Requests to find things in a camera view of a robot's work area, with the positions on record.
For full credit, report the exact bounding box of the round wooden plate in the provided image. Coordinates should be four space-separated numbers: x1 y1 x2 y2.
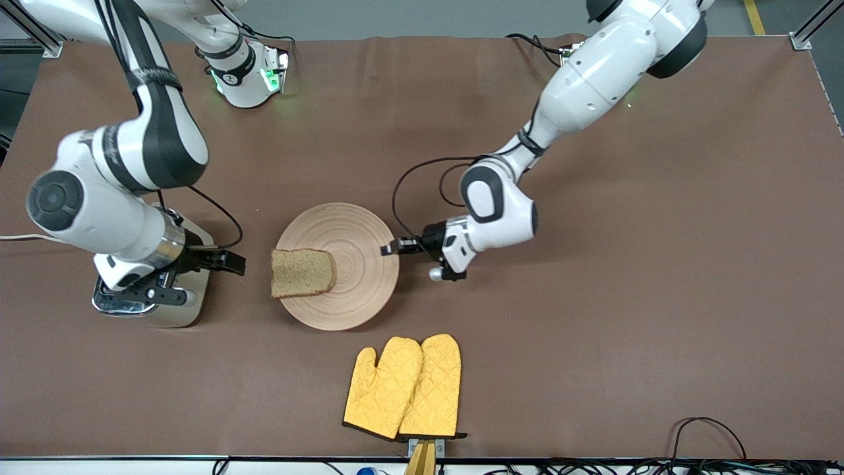
275 203 400 332

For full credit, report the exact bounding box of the brown bread slice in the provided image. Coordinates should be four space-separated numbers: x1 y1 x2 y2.
270 248 337 299

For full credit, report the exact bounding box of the beige chrome two-slot toaster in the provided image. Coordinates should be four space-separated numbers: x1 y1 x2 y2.
92 210 215 329

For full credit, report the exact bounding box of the brown table mat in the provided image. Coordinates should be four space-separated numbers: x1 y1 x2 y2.
0 34 844 460

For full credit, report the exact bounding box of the yellow quilted oven mitt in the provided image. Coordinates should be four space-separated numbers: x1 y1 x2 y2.
398 334 467 440
342 337 423 441

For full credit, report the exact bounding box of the black left arm base cable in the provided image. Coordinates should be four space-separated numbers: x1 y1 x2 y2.
506 33 565 68

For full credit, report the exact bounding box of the black arm base cable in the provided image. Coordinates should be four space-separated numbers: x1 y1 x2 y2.
506 33 565 68
211 0 295 50

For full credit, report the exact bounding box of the black right arm base cable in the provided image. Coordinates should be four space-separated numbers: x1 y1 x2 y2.
211 0 295 50

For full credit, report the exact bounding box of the aluminium frame profile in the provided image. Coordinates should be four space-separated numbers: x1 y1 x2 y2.
0 0 65 59
789 0 844 51

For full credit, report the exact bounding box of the black looped cable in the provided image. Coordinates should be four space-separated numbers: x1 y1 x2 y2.
669 417 748 462

